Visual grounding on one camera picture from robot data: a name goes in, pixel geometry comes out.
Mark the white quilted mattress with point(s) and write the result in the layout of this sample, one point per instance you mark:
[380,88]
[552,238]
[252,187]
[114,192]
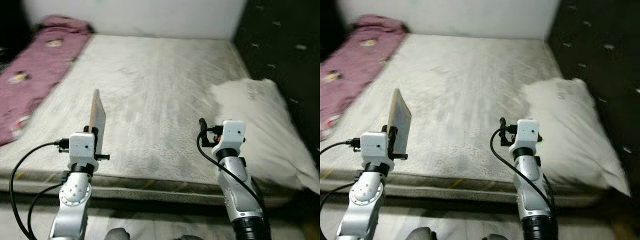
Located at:
[160,75]
[475,75]

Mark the purple cartoon print blanket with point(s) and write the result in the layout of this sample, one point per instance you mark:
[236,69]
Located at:
[350,70]
[35,70]

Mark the grey right robot leg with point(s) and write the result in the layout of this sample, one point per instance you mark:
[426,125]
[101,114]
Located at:
[496,237]
[191,238]

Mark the grey left robot leg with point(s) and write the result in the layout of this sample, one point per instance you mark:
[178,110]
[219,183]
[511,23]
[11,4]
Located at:
[422,235]
[119,235]

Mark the white pillow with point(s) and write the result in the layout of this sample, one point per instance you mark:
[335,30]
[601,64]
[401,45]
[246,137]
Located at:
[265,130]
[570,130]

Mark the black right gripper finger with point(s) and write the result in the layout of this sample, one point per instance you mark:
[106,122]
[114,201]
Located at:
[502,127]
[202,128]

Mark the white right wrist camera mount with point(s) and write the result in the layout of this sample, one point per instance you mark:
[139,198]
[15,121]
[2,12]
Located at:
[230,137]
[527,135]

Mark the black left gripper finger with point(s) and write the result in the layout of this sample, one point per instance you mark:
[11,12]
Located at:
[92,131]
[389,131]

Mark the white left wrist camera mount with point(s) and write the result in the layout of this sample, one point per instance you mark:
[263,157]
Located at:
[82,147]
[374,147]

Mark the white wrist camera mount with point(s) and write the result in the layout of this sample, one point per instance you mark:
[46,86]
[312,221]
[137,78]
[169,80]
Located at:
[374,147]
[82,147]
[230,137]
[527,135]

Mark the black tufted headboard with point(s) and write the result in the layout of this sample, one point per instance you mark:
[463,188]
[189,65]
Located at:
[595,40]
[280,40]

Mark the grey robot leg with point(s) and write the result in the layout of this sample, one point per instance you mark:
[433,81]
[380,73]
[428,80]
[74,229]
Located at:
[496,237]
[119,235]
[422,235]
[191,238]

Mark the colourful children's book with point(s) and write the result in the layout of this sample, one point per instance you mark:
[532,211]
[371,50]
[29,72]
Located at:
[400,117]
[97,117]

